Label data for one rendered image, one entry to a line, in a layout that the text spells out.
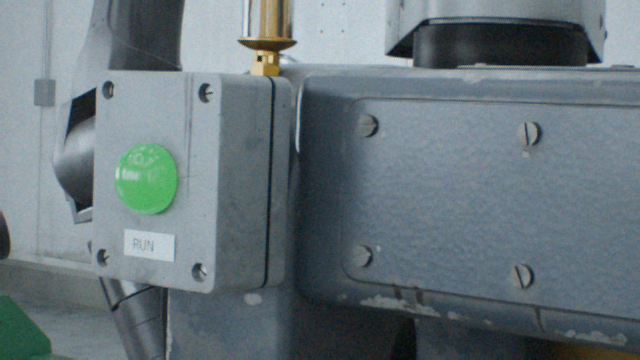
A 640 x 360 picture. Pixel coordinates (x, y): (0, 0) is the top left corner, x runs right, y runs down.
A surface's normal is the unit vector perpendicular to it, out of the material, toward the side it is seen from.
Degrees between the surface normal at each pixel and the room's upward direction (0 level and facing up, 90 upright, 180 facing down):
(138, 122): 90
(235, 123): 90
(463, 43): 90
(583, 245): 90
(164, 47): 62
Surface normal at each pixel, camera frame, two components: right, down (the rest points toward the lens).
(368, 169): -0.62, 0.01
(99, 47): -0.76, -0.29
